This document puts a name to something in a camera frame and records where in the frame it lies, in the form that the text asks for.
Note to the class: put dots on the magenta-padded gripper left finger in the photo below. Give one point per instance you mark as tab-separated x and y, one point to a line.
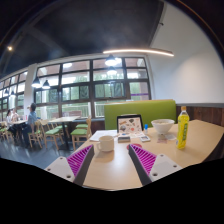
58	166

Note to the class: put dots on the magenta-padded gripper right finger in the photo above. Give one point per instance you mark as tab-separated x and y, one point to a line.
160	166

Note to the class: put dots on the yellow drink bottle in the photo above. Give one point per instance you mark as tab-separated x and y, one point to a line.
182	130

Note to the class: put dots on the pink paper packet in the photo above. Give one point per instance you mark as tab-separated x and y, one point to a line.
162	139

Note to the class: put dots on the small white device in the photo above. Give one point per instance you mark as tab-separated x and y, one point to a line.
145	138

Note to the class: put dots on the white napkin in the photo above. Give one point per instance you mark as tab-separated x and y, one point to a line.
170	136

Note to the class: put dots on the wooden chairs with green seats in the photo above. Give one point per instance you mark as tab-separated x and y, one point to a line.
52	131

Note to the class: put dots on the small blue-capped bottle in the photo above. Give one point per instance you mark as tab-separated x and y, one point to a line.
146	129

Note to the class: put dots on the white bowl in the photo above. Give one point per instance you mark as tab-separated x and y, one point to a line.
162	126

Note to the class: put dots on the sticker-printed paper sheet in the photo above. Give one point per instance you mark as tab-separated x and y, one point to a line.
136	134

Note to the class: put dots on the small dark box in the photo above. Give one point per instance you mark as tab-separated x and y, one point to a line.
124	139

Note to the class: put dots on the wooden dining table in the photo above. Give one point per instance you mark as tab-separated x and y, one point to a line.
63	119

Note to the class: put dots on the sticker-covered black tablet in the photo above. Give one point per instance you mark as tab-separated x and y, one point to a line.
130	124

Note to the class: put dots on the white printed paper sheet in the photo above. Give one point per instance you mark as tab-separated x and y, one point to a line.
101	135

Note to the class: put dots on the white ribbed mug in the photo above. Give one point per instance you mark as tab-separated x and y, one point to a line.
106	143

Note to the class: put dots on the person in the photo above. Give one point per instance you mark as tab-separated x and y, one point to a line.
31	120
14	116

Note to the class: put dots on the green upholstered bench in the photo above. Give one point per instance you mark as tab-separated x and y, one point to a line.
140	110

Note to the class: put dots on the long curved ceiling light strip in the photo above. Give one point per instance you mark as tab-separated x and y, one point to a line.
140	51

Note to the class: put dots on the black-framed window wall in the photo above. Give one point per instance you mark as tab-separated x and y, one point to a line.
76	91

